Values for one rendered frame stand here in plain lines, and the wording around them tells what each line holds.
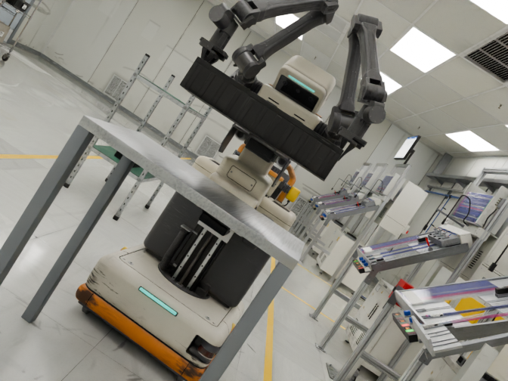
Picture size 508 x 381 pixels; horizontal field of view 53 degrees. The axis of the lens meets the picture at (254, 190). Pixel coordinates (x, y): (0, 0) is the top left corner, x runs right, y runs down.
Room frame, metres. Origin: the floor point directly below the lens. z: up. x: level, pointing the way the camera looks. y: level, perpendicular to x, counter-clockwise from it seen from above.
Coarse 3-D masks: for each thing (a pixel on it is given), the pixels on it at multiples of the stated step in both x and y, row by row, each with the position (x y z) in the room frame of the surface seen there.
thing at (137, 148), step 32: (96, 128) 1.37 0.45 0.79; (64, 160) 1.37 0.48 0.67; (128, 160) 1.78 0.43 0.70; (160, 160) 1.46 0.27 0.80; (192, 192) 1.34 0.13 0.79; (224, 192) 1.68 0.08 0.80; (32, 224) 1.37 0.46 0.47; (96, 224) 1.82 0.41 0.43; (256, 224) 1.46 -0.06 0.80; (0, 256) 1.38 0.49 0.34; (64, 256) 1.78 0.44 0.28; (288, 256) 1.30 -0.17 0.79; (32, 320) 1.79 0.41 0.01; (256, 320) 1.30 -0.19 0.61; (224, 352) 1.30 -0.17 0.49
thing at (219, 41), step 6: (216, 30) 1.77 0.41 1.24; (216, 36) 1.76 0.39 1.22; (222, 36) 1.76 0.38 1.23; (228, 36) 1.78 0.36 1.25; (210, 42) 1.76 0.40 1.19; (216, 42) 1.76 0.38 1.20; (222, 42) 1.77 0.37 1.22; (216, 48) 1.76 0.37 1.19; (222, 48) 1.78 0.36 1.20; (222, 54) 1.76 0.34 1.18
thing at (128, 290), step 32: (128, 256) 2.17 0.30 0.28; (96, 288) 2.03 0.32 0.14; (128, 288) 2.02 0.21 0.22; (160, 288) 2.07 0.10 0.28; (128, 320) 2.01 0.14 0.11; (160, 320) 2.00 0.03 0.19; (192, 320) 2.00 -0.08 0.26; (224, 320) 2.17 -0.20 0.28; (160, 352) 1.98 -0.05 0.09; (192, 352) 1.99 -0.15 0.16
